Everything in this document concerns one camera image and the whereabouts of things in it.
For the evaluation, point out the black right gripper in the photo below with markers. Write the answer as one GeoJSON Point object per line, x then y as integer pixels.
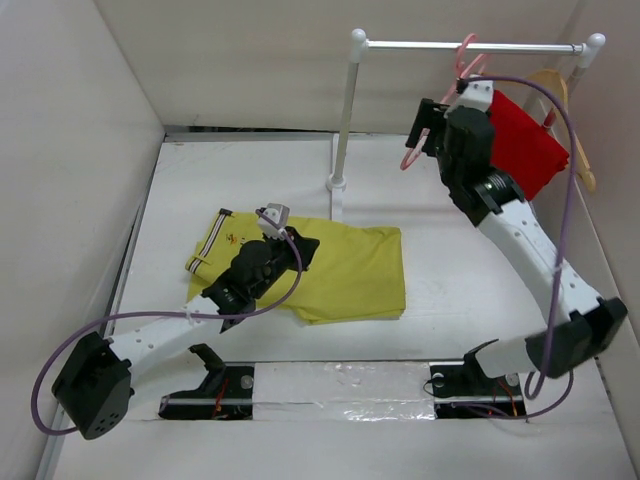
{"type": "Point", "coordinates": [426, 110]}

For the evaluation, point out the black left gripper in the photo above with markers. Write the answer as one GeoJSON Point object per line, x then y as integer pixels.
{"type": "Point", "coordinates": [308, 245]}

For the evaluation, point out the pink plastic hanger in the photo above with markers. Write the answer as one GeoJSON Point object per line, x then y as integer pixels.
{"type": "Point", "coordinates": [461, 70]}

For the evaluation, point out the yellow-green trousers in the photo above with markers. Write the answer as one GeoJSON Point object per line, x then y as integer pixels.
{"type": "Point", "coordinates": [356, 273]}

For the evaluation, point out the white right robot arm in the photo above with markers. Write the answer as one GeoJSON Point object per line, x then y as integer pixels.
{"type": "Point", "coordinates": [581, 323]}

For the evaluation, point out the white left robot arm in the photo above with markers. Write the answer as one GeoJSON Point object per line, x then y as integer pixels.
{"type": "Point", "coordinates": [98, 380]}

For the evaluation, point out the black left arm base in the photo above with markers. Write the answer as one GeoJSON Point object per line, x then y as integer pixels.
{"type": "Point", "coordinates": [225, 393]}

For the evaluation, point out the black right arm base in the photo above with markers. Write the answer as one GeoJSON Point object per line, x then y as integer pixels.
{"type": "Point", "coordinates": [456, 397]}

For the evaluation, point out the wooden hanger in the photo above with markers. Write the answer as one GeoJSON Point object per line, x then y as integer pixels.
{"type": "Point", "coordinates": [562, 87]}

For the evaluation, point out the red folded shorts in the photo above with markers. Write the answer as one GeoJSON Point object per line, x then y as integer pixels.
{"type": "Point", "coordinates": [522, 148]}

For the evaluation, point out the white metal clothes rack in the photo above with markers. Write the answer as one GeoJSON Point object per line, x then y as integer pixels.
{"type": "Point", "coordinates": [585, 53]}

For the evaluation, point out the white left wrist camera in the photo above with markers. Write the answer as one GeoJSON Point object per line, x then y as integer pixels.
{"type": "Point", "coordinates": [272, 220]}

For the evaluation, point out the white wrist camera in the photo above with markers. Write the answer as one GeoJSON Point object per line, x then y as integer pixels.
{"type": "Point", "coordinates": [272, 220]}
{"type": "Point", "coordinates": [477, 94]}

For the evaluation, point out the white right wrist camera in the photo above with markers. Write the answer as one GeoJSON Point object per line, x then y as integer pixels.
{"type": "Point", "coordinates": [477, 94]}

